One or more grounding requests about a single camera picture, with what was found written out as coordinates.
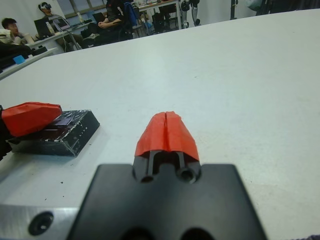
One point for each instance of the small blue box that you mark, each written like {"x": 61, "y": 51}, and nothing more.
{"x": 18, "y": 60}

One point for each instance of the black foil-wrapped block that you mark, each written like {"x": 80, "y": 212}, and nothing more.
{"x": 80, "y": 130}

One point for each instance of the open grey laptop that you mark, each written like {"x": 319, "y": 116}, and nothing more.
{"x": 61, "y": 23}

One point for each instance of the seated person in black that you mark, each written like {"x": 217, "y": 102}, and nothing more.
{"x": 112, "y": 15}

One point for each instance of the silver humanoid robot legs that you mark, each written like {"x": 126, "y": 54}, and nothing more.
{"x": 195, "y": 12}

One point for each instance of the blue jacket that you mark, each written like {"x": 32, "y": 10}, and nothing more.
{"x": 131, "y": 12}

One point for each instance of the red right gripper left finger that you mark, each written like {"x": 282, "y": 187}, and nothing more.
{"x": 153, "y": 137}

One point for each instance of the black hanging clothes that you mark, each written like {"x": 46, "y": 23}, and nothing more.
{"x": 287, "y": 6}

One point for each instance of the black bag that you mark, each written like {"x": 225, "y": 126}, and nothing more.
{"x": 11, "y": 53}

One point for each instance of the white side desk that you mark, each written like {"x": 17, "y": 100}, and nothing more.
{"x": 37, "y": 58}

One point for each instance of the small black device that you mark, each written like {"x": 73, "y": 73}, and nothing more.
{"x": 39, "y": 51}

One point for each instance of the paper cup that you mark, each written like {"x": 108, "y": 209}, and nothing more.
{"x": 28, "y": 39}

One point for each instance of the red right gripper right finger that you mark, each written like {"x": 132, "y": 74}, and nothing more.
{"x": 181, "y": 137}

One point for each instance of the person wearing VR headset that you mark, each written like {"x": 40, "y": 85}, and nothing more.
{"x": 45, "y": 7}

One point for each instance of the small white bottle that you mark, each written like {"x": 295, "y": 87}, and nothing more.
{"x": 79, "y": 17}

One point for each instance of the black monitor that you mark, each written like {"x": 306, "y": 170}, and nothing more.
{"x": 40, "y": 27}

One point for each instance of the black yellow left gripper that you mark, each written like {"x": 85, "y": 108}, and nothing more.
{"x": 3, "y": 140}

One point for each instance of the dark-haired person in beige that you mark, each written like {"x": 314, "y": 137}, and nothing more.
{"x": 9, "y": 25}

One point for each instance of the pale green bag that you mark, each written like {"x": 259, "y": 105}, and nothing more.
{"x": 253, "y": 4}

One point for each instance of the tall white bottle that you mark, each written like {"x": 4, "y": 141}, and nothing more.
{"x": 49, "y": 28}

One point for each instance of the black pole stand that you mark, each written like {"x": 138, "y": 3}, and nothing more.
{"x": 233, "y": 10}

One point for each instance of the black office chair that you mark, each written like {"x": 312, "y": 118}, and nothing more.
{"x": 165, "y": 21}

